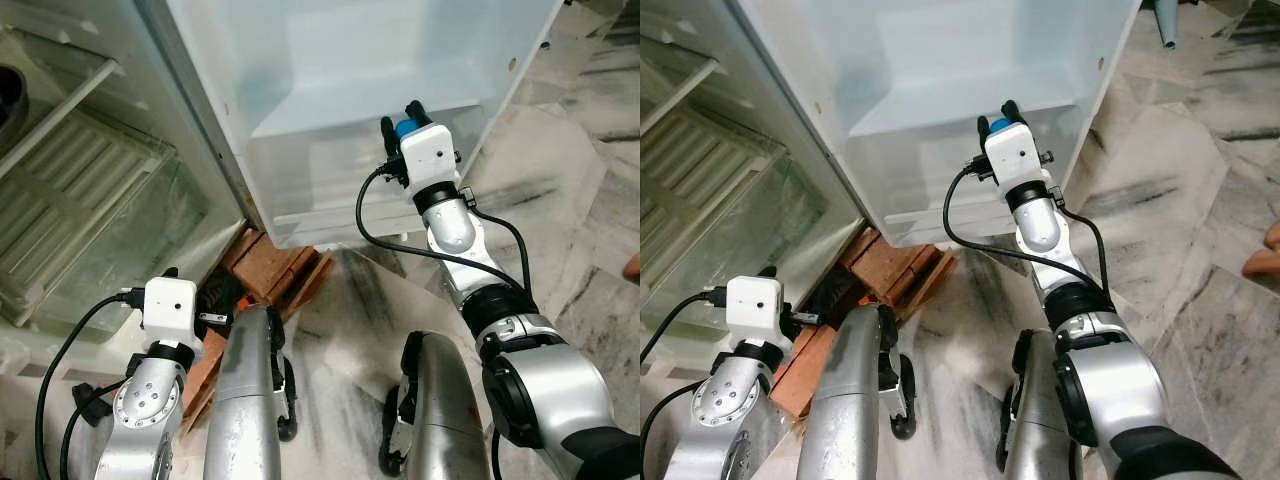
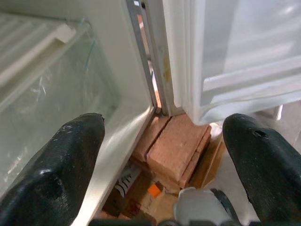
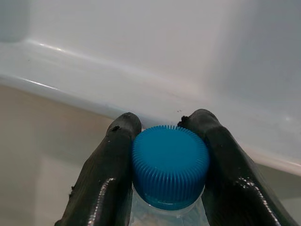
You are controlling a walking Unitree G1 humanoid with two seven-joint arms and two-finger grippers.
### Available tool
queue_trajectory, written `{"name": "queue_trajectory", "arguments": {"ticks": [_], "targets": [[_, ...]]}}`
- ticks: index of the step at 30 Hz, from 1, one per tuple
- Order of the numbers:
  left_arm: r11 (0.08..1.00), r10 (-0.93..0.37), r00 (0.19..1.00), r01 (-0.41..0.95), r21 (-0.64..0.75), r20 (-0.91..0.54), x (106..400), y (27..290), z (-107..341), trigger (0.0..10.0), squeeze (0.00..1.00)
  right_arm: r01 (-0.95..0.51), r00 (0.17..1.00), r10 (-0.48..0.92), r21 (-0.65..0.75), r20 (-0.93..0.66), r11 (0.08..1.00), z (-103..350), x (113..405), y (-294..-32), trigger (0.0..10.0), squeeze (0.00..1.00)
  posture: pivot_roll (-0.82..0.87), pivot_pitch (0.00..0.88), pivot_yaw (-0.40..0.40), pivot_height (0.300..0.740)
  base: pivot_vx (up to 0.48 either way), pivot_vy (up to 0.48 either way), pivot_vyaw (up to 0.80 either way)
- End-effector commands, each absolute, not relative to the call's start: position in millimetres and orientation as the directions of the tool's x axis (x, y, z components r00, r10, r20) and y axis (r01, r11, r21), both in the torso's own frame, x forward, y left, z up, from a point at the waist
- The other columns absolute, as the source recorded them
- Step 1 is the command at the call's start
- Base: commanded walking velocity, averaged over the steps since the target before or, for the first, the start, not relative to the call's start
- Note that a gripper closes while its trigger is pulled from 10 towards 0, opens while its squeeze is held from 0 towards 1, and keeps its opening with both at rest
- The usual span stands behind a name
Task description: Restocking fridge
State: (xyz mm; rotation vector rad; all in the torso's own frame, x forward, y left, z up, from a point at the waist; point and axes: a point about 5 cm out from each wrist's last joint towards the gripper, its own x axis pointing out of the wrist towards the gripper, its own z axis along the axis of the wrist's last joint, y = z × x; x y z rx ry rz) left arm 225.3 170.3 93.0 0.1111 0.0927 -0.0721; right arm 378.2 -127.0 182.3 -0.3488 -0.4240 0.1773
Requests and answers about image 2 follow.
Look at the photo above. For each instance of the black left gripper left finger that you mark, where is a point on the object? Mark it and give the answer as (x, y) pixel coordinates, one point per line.
(51, 174)

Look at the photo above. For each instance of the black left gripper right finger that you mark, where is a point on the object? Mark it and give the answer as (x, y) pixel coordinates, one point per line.
(270, 174)

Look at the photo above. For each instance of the clear glass fridge shelf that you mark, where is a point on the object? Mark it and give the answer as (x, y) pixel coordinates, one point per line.
(58, 89)

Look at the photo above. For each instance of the grey mini fridge cabinet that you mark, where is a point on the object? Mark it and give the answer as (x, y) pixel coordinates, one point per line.
(122, 58)

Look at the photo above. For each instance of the flat brown cardboard sheet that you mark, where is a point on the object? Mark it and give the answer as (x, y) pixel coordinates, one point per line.
(207, 169)

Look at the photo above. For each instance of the silver left robot leg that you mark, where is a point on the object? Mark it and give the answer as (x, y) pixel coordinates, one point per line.
(200, 207)

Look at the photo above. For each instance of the translucent door shelf rail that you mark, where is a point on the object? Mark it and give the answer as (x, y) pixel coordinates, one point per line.
(254, 94)

